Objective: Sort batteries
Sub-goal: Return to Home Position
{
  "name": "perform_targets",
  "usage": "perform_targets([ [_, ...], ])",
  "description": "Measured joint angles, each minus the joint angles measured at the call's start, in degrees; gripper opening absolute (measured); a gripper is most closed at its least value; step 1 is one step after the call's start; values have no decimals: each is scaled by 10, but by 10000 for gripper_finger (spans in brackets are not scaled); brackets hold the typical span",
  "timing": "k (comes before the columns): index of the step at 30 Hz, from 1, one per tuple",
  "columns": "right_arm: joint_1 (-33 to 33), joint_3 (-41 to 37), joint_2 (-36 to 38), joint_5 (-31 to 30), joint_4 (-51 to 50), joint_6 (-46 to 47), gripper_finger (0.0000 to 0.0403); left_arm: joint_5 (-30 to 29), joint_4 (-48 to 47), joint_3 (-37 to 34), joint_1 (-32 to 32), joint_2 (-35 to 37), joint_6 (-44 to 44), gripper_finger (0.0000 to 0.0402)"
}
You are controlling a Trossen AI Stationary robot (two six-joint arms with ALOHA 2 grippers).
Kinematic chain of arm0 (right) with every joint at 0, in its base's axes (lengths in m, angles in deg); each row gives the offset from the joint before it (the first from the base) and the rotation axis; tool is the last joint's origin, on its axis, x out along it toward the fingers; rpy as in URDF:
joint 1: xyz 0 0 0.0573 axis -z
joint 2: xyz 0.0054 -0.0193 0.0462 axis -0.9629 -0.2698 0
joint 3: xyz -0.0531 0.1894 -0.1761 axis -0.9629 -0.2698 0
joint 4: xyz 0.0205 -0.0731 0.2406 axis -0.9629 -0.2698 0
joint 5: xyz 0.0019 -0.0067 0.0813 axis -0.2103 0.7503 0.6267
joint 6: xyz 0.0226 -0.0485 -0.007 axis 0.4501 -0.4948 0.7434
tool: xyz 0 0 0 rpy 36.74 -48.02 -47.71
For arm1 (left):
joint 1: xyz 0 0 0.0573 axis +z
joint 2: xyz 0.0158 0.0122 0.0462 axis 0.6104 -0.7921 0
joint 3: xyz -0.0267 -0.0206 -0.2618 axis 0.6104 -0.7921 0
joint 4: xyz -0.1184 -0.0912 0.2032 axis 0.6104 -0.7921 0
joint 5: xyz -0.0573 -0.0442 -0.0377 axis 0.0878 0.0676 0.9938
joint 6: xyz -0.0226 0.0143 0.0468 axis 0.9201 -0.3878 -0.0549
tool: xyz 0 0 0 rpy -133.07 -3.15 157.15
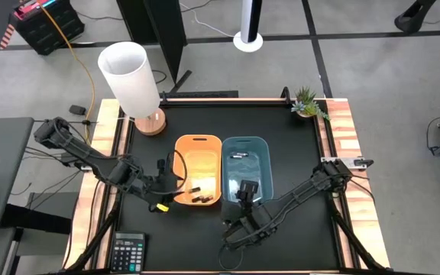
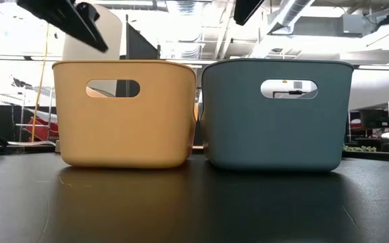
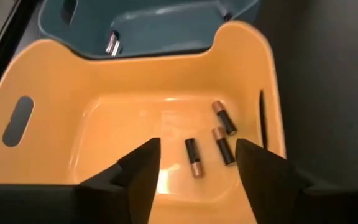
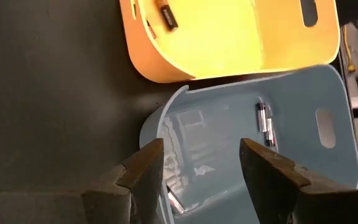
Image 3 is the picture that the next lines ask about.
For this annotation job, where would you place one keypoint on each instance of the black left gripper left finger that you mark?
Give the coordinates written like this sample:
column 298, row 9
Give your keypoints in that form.
column 132, row 186

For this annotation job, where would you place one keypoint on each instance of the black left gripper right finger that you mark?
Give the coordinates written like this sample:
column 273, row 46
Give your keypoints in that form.
column 269, row 186

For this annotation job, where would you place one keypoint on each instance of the black copper Duracell AA battery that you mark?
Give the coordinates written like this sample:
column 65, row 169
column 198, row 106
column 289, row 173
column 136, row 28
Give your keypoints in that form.
column 223, row 146
column 194, row 157
column 224, row 117

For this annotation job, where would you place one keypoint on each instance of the yellow plastic storage bin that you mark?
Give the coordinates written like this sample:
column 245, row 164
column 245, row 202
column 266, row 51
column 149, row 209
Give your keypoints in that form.
column 110, row 130

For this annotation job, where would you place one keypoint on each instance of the silver AAA battery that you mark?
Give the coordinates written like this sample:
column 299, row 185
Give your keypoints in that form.
column 111, row 42
column 116, row 48

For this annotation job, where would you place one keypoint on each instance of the teal plastic storage bin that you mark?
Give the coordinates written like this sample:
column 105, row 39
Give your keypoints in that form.
column 154, row 31

